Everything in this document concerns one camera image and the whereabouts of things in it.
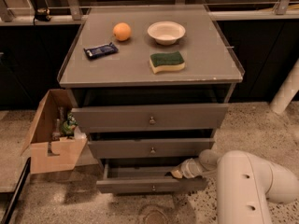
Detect grey bottom drawer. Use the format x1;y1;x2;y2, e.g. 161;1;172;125
96;164;207;194

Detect grey drawer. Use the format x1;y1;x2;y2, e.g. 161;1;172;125
96;164;207;194
88;138;214;159
72;104;228;133

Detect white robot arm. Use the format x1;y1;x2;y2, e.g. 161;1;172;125
175;65;299;224

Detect grey middle drawer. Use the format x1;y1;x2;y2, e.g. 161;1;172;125
88;138;214;159

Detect grey top drawer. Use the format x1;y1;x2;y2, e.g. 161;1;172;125
72;104;228;133

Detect grey drawer cabinet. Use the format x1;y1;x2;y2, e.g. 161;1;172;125
58;5;244;180

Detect green yellow sponge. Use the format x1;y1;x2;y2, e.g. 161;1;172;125
149;51;185;74

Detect green crumpled bag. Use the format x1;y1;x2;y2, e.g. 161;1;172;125
61;112;78;136

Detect clear bottle in box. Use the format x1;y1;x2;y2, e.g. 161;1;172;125
51;119;61;141

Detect brown cardboard box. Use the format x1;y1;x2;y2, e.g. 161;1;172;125
21;89;87;174

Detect white paper bowl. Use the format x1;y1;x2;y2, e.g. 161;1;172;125
148;21;186;46

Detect blue snack bar wrapper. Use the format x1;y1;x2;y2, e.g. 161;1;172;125
84;42;119;60

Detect black floor bar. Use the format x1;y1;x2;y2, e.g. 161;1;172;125
0;158;31;224

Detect orange fruit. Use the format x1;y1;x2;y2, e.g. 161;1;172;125
113;22;132;41

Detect black device on ledge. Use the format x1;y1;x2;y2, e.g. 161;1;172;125
35;8;51;21

